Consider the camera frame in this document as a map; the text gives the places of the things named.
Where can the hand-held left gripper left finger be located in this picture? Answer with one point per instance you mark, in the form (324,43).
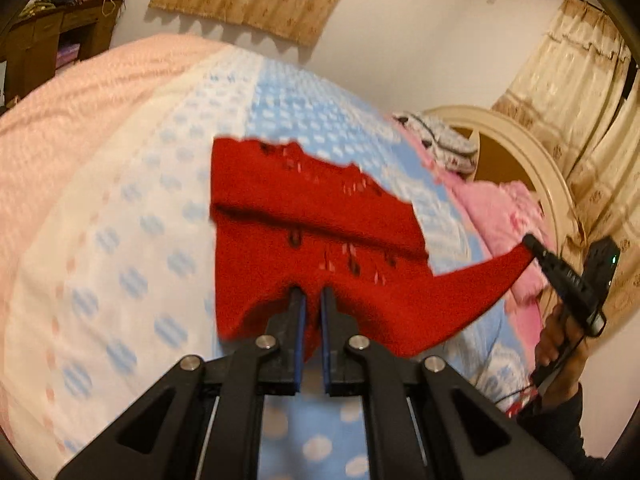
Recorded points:
(297,332)

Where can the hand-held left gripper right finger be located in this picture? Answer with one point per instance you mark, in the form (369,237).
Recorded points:
(328,332)

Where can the red patterned cloth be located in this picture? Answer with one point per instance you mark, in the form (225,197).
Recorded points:
(517,407)

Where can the person's right hand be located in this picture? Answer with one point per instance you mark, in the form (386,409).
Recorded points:
(567,370)

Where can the pink blanket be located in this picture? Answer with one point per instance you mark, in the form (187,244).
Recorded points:
(520,332)

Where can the pink floral quilt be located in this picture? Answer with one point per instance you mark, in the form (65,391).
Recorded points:
(500,210)

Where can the grey patterned folded clothes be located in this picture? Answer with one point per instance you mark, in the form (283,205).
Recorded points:
(440,132)

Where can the patterned bed sheet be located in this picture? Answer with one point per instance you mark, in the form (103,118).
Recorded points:
(125,210)

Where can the person's right forearm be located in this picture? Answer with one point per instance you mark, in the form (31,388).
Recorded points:
(565,440)

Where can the beige corner curtain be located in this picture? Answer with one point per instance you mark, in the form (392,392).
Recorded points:
(565,100)

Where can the dark wooden desk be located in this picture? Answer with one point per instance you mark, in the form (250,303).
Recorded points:
(30,50)

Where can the cream bed headboard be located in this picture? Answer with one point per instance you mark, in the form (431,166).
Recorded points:
(515,130)

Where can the pink box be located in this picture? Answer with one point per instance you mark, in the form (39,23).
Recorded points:
(67,55)

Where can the red embroidered knit sweater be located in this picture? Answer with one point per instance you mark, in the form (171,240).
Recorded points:
(260,260)

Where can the dark curtain rod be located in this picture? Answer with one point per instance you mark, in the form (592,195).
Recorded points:
(580,1)

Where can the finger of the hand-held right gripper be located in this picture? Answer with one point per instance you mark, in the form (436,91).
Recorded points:
(539,252)

